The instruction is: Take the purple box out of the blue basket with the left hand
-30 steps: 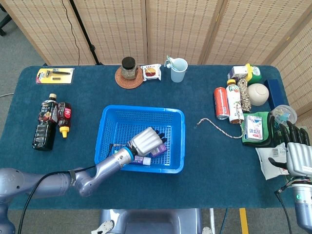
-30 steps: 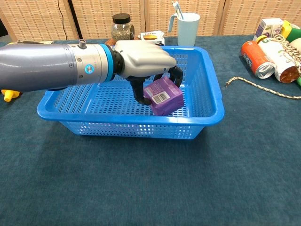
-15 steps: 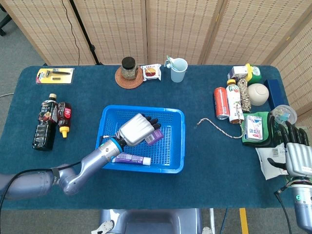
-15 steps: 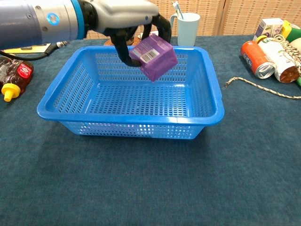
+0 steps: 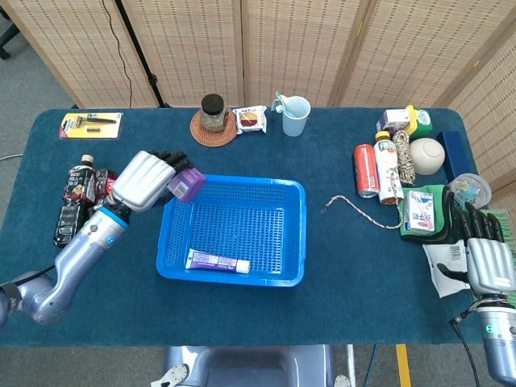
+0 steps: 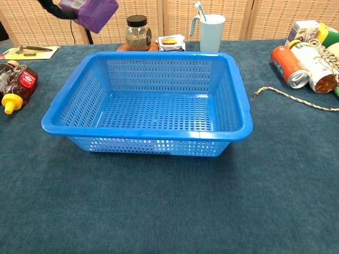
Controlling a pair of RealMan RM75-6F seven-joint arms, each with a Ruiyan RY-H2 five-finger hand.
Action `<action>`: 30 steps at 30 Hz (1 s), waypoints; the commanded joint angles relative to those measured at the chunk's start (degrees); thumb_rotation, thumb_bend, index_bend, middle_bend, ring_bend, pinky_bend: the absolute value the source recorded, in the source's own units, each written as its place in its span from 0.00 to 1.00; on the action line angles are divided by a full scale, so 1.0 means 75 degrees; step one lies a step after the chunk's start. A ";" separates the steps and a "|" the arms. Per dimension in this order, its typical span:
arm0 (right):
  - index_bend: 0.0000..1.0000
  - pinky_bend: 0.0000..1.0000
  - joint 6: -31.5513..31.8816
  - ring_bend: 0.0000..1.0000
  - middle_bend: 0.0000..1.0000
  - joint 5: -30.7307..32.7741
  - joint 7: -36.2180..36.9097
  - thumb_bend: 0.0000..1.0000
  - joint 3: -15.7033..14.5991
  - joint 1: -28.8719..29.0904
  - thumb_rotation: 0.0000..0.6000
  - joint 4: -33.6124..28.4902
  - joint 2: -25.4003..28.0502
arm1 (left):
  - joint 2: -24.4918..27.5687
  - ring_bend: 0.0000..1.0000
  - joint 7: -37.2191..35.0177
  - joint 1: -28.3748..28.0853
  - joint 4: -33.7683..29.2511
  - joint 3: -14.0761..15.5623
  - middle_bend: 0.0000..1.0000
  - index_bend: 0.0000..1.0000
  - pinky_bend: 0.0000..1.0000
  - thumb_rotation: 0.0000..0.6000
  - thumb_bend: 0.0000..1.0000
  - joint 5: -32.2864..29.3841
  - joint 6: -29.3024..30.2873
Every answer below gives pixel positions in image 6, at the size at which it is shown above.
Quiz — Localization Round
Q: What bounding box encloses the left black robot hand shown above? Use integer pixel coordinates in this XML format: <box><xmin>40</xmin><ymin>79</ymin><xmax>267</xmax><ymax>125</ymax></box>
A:
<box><xmin>37</xmin><ymin>0</ymin><xmax>78</xmax><ymax>20</ymax></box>

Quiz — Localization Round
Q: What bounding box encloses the purple box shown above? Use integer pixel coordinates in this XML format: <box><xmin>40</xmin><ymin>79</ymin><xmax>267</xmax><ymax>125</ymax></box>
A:
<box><xmin>58</xmin><ymin>0</ymin><xmax>119</xmax><ymax>34</ymax></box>

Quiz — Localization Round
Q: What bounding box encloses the blue plastic perforated basket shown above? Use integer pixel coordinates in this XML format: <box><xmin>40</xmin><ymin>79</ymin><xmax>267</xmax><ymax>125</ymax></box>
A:
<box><xmin>41</xmin><ymin>51</ymin><xmax>254</xmax><ymax>158</ymax></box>

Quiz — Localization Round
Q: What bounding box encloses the black razor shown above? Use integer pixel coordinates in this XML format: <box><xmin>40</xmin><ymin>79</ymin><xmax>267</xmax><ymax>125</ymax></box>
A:
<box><xmin>15</xmin><ymin>44</ymin><xmax>54</xmax><ymax>57</ymax></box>

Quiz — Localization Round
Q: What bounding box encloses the black stand leg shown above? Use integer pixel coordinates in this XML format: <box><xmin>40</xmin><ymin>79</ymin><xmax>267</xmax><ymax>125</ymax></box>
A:
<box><xmin>84</xmin><ymin>27</ymin><xmax>94</xmax><ymax>46</ymax></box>

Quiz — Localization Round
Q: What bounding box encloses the yellow razor package card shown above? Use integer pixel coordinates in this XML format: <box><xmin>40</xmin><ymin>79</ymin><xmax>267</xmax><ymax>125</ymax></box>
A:
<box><xmin>0</xmin><ymin>45</ymin><xmax>61</xmax><ymax>61</ymax></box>

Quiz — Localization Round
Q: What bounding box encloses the honey bottle yellow cap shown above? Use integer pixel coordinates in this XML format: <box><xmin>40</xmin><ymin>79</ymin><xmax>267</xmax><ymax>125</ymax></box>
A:
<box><xmin>0</xmin><ymin>60</ymin><xmax>39</xmax><ymax>115</ymax></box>

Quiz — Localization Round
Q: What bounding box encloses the glass jar black lid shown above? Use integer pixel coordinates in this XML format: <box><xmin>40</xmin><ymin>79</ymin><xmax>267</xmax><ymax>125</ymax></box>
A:
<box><xmin>124</xmin><ymin>15</ymin><xmax>153</xmax><ymax>52</ymax></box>

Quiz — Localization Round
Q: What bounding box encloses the brown woven coaster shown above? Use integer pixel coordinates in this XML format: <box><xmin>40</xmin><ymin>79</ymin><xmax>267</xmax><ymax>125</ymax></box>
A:
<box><xmin>117</xmin><ymin>41</ymin><xmax>159</xmax><ymax>52</ymax></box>

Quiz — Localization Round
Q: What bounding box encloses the white snack packet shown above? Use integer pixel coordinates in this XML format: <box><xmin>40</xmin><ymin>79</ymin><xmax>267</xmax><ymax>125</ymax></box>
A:
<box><xmin>155</xmin><ymin>34</ymin><xmax>186</xmax><ymax>52</ymax></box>

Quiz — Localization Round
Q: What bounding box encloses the white blue toothbrush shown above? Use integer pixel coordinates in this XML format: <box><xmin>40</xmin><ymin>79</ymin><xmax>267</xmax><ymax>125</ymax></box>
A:
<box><xmin>193</xmin><ymin>1</ymin><xmax>208</xmax><ymax>23</ymax></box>

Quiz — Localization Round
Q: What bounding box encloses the light blue plastic mug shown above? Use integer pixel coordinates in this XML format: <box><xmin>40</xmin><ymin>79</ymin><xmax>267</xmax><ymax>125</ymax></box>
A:
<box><xmin>189</xmin><ymin>14</ymin><xmax>227</xmax><ymax>53</ymax></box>

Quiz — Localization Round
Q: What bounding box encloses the woven folding screen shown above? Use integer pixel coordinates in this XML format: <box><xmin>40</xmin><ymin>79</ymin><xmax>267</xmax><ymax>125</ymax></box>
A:
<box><xmin>0</xmin><ymin>0</ymin><xmax>339</xmax><ymax>48</ymax></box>

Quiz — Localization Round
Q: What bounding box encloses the dark blue tablecloth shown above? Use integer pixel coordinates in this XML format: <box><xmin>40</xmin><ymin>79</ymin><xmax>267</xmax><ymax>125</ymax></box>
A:
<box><xmin>0</xmin><ymin>39</ymin><xmax>339</xmax><ymax>254</ymax></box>

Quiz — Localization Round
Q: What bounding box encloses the orange drink can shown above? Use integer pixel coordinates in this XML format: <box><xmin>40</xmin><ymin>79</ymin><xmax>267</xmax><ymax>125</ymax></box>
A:
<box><xmin>270</xmin><ymin>46</ymin><xmax>311</xmax><ymax>89</ymax></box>

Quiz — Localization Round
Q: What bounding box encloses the white purple milk carton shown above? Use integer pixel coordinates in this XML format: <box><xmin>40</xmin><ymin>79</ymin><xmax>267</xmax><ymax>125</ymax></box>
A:
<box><xmin>287</xmin><ymin>20</ymin><xmax>320</xmax><ymax>44</ymax></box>

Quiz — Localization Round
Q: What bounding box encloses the white bottle brown base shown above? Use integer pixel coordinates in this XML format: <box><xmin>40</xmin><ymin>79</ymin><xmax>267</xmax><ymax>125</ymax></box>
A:
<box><xmin>288</xmin><ymin>39</ymin><xmax>338</xmax><ymax>94</ymax></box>

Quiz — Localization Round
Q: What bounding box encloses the green bottle yellow cap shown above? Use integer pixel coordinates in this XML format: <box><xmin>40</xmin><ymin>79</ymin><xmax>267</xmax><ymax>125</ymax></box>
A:
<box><xmin>317</xmin><ymin>22</ymin><xmax>339</xmax><ymax>49</ymax></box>

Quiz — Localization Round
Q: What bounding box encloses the black cable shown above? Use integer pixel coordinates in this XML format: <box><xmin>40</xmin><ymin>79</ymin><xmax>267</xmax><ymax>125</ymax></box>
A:
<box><xmin>69</xmin><ymin>19</ymin><xmax>77</xmax><ymax>46</ymax></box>

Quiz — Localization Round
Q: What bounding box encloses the beige braided rope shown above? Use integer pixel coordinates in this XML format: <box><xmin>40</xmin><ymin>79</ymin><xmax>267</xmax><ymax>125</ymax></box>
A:
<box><xmin>253</xmin><ymin>39</ymin><xmax>339</xmax><ymax>112</ymax></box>

